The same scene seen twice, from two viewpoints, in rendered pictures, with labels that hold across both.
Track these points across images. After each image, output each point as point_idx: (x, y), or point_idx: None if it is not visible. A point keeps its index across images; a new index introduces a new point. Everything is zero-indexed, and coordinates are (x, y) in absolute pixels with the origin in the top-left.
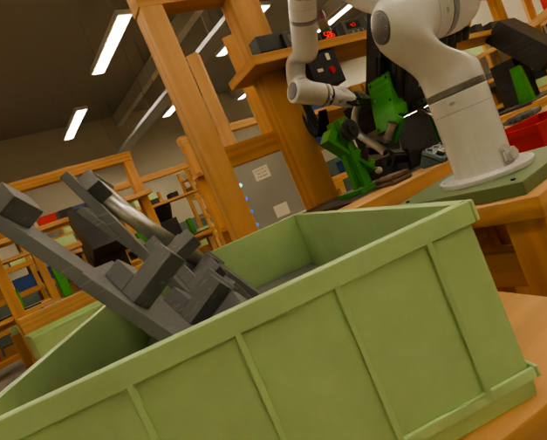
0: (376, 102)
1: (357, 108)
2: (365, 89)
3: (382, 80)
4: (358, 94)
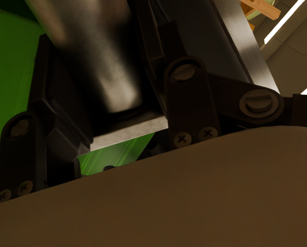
0: (30, 70)
1: (31, 7)
2: (207, 8)
3: (110, 153)
4: (128, 134)
